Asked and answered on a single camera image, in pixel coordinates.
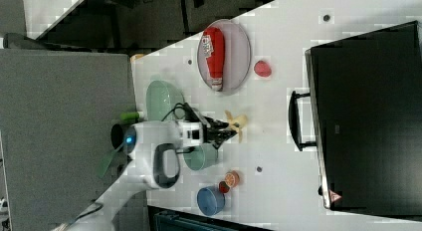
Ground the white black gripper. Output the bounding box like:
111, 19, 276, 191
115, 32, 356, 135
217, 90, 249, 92
177, 116, 237, 149

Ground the grey fabric panel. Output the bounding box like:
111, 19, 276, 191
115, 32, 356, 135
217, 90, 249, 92
0, 49, 135, 231

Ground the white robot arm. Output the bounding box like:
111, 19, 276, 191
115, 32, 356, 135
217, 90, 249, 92
51, 117, 237, 231

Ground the black toaster oven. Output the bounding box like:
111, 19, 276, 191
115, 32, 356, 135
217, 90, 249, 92
306, 21, 422, 221

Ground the orange slice toy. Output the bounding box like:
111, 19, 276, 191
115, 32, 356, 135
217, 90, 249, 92
225, 170, 240, 188

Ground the black oven door handle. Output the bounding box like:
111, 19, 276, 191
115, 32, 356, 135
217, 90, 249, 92
288, 91, 317, 151

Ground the grey round plate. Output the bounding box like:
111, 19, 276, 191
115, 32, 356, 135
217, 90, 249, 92
197, 19, 251, 94

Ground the teal green cup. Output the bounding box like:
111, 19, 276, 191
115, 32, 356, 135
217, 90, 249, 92
183, 143, 218, 171

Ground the red toy strawberry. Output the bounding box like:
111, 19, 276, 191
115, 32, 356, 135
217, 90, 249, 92
254, 61, 272, 78

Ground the blue cup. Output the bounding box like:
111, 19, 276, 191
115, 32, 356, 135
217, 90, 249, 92
196, 186, 225, 216

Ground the dark red small toy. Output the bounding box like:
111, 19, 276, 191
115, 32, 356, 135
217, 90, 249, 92
218, 181, 230, 193

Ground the yellow plush peeled banana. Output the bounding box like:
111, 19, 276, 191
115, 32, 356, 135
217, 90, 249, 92
225, 111, 248, 142

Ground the red ketchup bottle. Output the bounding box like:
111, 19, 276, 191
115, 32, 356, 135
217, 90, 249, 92
201, 27, 225, 91

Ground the light green bowl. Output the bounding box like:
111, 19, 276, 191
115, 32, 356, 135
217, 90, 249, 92
145, 81, 184, 120

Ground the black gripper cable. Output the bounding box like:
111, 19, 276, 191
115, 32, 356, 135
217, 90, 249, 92
160, 102, 203, 123

